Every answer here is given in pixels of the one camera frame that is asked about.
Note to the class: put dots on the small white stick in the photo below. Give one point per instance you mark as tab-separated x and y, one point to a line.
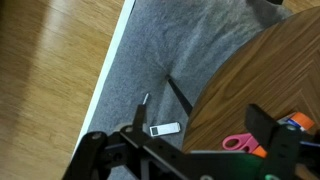
145	98

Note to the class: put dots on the black and white remote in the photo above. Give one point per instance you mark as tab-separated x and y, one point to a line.
166	129

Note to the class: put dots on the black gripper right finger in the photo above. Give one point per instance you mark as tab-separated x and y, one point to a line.
261	121

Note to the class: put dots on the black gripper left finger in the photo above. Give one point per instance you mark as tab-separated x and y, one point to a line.
141	116

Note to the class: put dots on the grey sofa bed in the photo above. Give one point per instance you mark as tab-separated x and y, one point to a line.
160	40

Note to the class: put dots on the long black table leg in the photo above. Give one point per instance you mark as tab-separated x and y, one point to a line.
180	95

